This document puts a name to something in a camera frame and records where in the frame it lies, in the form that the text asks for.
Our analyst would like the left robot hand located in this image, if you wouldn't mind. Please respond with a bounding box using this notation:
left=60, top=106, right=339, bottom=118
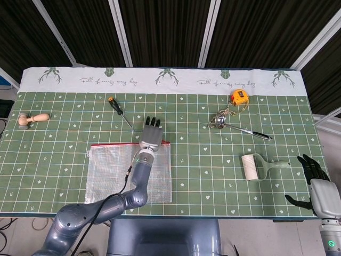
left=139, top=116, right=164, bottom=153

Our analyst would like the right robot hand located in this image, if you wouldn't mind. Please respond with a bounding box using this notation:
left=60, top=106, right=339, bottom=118
left=285, top=154, right=341, bottom=219

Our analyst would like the clear zip pouch red zipper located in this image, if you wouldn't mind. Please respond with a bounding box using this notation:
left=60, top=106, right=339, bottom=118
left=84, top=140, right=173, bottom=205

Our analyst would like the green grid tablecloth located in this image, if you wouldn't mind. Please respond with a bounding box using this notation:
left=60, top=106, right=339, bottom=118
left=0, top=66, right=324, bottom=219

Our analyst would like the black orange screwdriver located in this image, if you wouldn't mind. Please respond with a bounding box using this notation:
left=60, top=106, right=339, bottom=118
left=107, top=97, right=135, bottom=132

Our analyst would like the yellow tape measure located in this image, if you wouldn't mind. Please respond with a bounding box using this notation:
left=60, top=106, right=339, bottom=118
left=230, top=89, right=251, bottom=107

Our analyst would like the grey robot torso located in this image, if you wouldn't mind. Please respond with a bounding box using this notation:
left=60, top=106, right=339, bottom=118
left=106, top=218, right=222, bottom=256

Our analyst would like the dark pleated curtain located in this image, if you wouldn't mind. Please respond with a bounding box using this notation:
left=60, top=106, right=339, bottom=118
left=0, top=0, right=341, bottom=115

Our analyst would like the small wooden mallet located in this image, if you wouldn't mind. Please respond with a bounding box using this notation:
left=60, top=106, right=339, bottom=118
left=18, top=113, right=51, bottom=131

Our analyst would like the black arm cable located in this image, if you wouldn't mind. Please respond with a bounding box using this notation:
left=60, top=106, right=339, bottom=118
left=71, top=165, right=134, bottom=256

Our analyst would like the metal ladle black handle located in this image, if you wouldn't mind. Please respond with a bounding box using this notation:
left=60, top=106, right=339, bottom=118
left=215, top=114, right=273, bottom=141

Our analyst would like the green handle lint roller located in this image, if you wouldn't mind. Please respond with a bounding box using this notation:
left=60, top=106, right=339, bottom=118
left=241, top=153, right=292, bottom=182

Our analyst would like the white frame post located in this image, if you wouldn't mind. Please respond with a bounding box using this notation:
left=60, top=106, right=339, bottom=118
left=198, top=0, right=224, bottom=67
left=108, top=0, right=133, bottom=67
left=291, top=0, right=341, bottom=71
left=33, top=0, right=78, bottom=66

